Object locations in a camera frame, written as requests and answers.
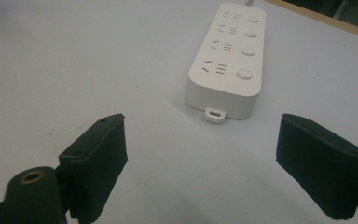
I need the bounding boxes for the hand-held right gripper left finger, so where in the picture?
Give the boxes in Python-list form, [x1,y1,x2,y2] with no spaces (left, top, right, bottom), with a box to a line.
[58,113,129,224]

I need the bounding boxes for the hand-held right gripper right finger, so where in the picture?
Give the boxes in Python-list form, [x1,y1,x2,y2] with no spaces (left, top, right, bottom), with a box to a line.
[275,113,358,220]

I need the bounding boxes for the white power strip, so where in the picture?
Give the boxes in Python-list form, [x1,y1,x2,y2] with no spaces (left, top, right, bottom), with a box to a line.
[184,2,267,125]

